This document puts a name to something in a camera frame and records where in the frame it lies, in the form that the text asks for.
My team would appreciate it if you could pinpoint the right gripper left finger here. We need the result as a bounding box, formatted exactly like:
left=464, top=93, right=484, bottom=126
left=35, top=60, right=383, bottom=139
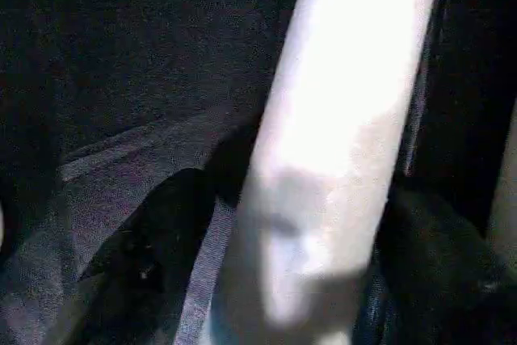
left=72, top=166, right=218, bottom=345

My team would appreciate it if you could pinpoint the white plastic table leg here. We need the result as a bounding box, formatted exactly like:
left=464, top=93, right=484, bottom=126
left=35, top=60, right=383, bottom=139
left=482, top=110, right=517, bottom=250
left=208, top=0, right=450, bottom=345

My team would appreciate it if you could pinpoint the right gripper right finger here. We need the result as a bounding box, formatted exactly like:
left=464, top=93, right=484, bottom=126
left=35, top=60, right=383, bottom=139
left=374, top=182, right=517, bottom=345

